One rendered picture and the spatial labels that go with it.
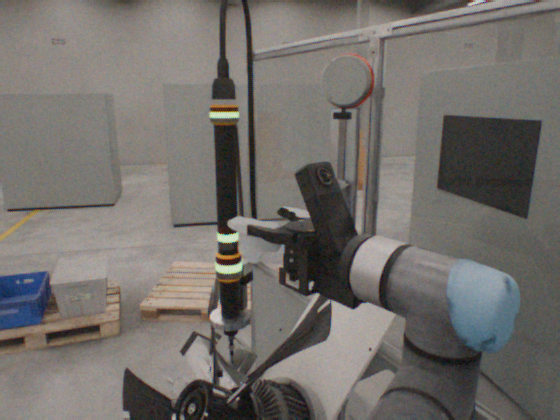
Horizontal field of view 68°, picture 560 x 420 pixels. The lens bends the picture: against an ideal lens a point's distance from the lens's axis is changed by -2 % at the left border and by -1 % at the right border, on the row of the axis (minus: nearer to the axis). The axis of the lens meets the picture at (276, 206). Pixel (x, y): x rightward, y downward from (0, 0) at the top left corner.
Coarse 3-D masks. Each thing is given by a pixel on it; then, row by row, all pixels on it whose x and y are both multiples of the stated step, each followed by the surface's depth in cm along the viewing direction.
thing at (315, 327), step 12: (324, 300) 84; (312, 312) 85; (324, 312) 79; (300, 324) 86; (312, 324) 78; (324, 324) 75; (300, 336) 78; (312, 336) 74; (324, 336) 71; (276, 348) 84; (288, 348) 77; (300, 348) 74; (276, 360) 77; (252, 372) 82
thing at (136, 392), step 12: (132, 372) 106; (132, 384) 105; (144, 384) 101; (132, 396) 105; (144, 396) 101; (156, 396) 97; (132, 408) 105; (144, 408) 101; (156, 408) 98; (168, 408) 94
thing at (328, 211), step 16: (304, 176) 50; (320, 176) 50; (304, 192) 50; (320, 192) 49; (336, 192) 51; (320, 208) 49; (336, 208) 50; (320, 224) 49; (336, 224) 49; (352, 224) 50; (320, 240) 49; (336, 240) 48
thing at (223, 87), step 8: (224, 64) 62; (224, 72) 62; (216, 80) 62; (224, 80) 62; (232, 80) 63; (216, 88) 62; (224, 88) 62; (232, 88) 62; (216, 96) 62; (224, 96) 62; (232, 96) 62; (224, 288) 70; (232, 288) 70; (224, 296) 70; (232, 296) 70; (224, 304) 70; (232, 304) 70; (224, 312) 71; (232, 312) 71
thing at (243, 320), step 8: (248, 264) 74; (248, 272) 74; (240, 280) 73; (248, 280) 73; (240, 288) 73; (240, 296) 73; (240, 304) 74; (216, 312) 73; (240, 312) 73; (248, 312) 73; (216, 320) 71; (224, 320) 71; (232, 320) 71; (240, 320) 71; (248, 320) 71; (216, 328) 70; (224, 328) 69; (232, 328) 69; (240, 328) 70
